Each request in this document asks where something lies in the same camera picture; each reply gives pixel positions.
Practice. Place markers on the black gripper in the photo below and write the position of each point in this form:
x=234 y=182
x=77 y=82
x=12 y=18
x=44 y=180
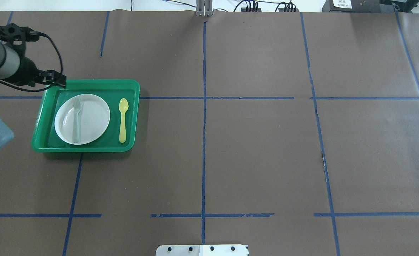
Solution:
x=27 y=72

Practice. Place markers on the yellow plastic spoon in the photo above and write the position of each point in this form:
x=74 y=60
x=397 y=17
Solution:
x=123 y=108

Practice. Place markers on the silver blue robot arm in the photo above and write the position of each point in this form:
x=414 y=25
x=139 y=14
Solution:
x=10 y=59

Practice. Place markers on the pale green plastic fork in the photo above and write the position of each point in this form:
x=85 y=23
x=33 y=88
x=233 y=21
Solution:
x=77 y=106

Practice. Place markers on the white round plate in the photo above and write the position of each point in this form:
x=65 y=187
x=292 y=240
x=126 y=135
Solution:
x=94 y=119

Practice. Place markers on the green plastic tray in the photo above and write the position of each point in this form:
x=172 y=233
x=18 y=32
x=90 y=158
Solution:
x=45 y=139

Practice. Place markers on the black power strip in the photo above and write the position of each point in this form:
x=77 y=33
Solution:
x=266 y=6

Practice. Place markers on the white mounting plate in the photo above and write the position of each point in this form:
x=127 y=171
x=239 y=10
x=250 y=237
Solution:
x=203 y=250

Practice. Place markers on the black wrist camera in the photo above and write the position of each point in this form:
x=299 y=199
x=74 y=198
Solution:
x=11 y=33

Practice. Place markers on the aluminium frame post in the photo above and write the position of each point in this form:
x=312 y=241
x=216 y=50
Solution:
x=204 y=8

